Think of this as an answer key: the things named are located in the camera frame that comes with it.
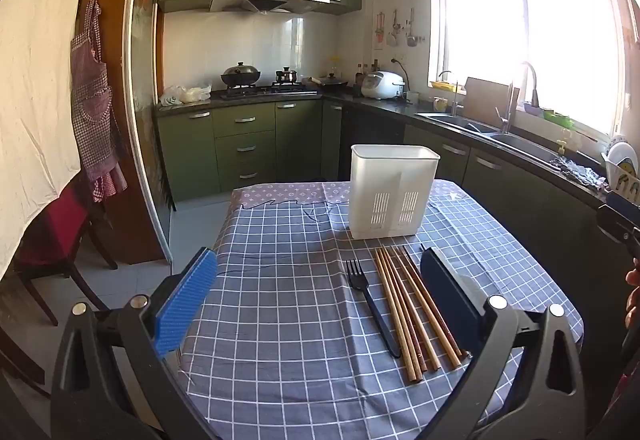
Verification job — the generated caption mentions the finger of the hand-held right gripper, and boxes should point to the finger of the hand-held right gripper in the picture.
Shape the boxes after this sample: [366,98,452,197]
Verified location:
[596,205,640,263]
[606,191,640,221]

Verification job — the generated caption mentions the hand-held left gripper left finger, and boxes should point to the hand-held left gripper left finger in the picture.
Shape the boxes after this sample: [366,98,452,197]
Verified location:
[50,247,221,440]

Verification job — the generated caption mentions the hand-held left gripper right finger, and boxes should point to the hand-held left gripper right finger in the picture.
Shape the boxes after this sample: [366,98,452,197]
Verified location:
[420,245,586,440]

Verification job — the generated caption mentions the black plastic fork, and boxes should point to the black plastic fork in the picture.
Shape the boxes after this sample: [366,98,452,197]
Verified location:
[345,258,402,360]

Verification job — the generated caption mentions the white plastic utensil holder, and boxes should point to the white plastic utensil holder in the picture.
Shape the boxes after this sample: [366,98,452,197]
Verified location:
[349,144,442,241]

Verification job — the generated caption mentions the hanging kitchen utensils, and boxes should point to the hanging kitchen utensils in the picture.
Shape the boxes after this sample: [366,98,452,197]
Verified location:
[389,8,427,48]

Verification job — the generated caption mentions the person's right hand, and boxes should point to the person's right hand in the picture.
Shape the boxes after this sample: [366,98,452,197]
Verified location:
[624,259,640,332]

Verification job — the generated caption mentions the white dish rack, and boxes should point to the white dish rack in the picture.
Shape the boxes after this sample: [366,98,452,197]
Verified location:
[601,134,640,207]

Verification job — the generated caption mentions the dark rag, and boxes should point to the dark rag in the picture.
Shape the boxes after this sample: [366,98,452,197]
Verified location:
[549,154,609,194]

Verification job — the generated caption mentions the grey checked tablecloth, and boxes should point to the grey checked tablecloth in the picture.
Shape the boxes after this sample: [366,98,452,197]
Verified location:
[170,179,584,440]

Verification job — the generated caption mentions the green tray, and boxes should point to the green tray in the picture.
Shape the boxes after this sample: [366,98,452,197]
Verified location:
[523,102,577,127]

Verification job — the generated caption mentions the red wooden chair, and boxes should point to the red wooden chair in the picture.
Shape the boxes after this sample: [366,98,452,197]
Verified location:
[14,179,119,327]

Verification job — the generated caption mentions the green base cabinets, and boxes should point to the green base cabinets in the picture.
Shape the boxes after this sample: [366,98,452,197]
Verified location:
[156,98,640,271]

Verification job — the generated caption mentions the tall steel faucet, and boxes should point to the tall steel faucet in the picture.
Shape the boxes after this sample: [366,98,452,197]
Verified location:
[495,60,539,135]

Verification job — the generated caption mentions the steel kitchen sink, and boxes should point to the steel kitchen sink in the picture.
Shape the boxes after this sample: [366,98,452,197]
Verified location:
[416,112,562,157]

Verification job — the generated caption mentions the wooden cutting board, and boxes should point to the wooden cutting board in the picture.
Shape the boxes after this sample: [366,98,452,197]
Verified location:
[462,76,521,127]

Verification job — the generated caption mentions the window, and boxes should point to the window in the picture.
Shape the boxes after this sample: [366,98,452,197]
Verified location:
[439,0,627,137]

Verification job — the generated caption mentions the white plastic bag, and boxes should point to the white plastic bag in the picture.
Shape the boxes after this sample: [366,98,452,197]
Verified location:
[158,83,212,107]

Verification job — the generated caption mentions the checked apron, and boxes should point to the checked apron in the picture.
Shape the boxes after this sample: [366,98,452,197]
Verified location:
[69,0,129,204]

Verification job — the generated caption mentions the white rice cooker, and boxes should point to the white rice cooker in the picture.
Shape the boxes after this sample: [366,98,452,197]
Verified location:
[360,70,406,100]

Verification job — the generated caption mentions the gas stove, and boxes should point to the gas stove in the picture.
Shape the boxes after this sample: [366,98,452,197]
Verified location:
[219,84,321,101]

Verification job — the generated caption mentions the black wok with lid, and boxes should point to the black wok with lid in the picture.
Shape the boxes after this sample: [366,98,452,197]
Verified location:
[221,62,262,88]

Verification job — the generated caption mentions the glass sliding door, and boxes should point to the glass sliding door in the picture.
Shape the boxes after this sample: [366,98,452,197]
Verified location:
[121,0,174,271]

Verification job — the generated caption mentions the condiment bottles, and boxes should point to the condiment bottles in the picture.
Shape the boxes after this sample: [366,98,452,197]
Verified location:
[355,62,382,86]

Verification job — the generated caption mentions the black frying pan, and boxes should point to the black frying pan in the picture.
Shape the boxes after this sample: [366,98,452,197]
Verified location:
[306,74,350,91]

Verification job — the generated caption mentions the white cloth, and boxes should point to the white cloth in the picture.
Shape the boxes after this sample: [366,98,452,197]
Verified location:
[0,0,104,277]

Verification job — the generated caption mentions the wall poster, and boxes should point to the wall poster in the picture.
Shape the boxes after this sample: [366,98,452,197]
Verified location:
[372,12,389,51]

